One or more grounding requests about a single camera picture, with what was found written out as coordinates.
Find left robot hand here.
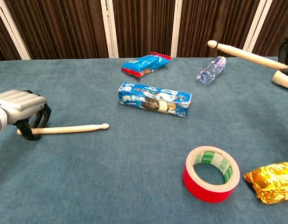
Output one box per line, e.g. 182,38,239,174
0,90,52,141

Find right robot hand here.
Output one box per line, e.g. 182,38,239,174
277,34,288,77

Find blue snack bag red edges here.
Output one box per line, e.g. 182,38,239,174
120,51,172,78

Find clear plastic water bottle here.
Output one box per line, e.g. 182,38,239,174
196,55,227,84

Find white partition frame post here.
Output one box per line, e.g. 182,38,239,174
100,0,119,59
171,0,183,58
242,0,267,53
0,4,31,60

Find gold foil snack pack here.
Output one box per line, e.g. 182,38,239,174
244,161,288,205

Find wooden drumstick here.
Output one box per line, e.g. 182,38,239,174
207,40,288,70
16,123,110,135

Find blue Oreo cookie box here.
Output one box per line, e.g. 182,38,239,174
118,81,193,118

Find red tape roll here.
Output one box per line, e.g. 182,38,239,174
183,146,241,203

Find teal table mat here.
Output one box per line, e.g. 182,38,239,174
0,56,288,224

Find dark brown curtain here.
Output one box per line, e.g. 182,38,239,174
0,0,288,62

